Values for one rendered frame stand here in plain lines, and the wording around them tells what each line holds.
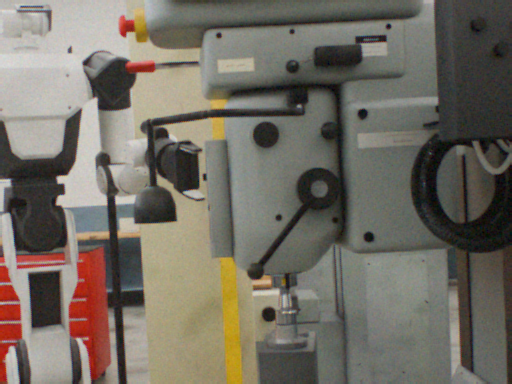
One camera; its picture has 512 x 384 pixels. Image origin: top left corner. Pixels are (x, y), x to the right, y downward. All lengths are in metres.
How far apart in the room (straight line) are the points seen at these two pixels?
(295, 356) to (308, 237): 0.45
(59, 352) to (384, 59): 1.13
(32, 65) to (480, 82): 1.18
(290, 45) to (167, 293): 1.97
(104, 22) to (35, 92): 8.66
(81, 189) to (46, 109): 8.51
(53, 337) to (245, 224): 0.84
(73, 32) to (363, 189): 9.43
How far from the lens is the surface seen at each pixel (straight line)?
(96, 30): 10.70
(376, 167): 1.42
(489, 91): 1.22
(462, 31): 1.21
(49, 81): 2.07
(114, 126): 2.21
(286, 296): 1.84
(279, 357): 1.82
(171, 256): 3.24
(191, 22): 1.40
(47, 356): 2.13
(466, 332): 1.73
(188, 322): 3.27
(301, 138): 1.42
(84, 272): 6.02
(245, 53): 1.40
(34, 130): 2.07
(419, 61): 1.46
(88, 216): 10.56
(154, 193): 1.37
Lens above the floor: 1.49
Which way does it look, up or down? 3 degrees down
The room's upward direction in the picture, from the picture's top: 3 degrees counter-clockwise
